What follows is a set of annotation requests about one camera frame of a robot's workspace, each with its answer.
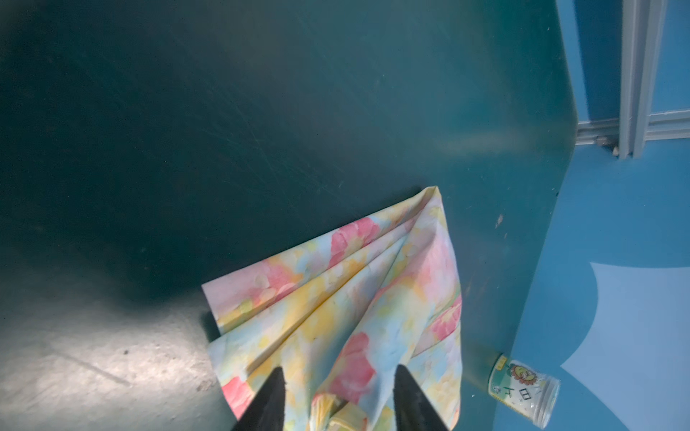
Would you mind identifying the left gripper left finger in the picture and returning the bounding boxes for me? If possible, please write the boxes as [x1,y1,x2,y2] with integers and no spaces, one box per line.
[233,367,286,431]

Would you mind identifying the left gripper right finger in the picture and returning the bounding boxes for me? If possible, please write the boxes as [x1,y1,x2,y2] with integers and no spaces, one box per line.
[393,365,449,431]

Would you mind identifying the pastel floral skirt pink flowers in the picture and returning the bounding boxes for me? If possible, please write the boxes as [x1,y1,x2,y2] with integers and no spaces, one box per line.
[203,187,463,430]

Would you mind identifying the tape roll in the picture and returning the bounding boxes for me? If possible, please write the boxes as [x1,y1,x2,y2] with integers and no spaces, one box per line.
[487,355,561,430]

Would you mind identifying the aluminium frame back rail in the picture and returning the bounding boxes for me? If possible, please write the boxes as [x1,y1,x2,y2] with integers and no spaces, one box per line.
[575,108,690,147]

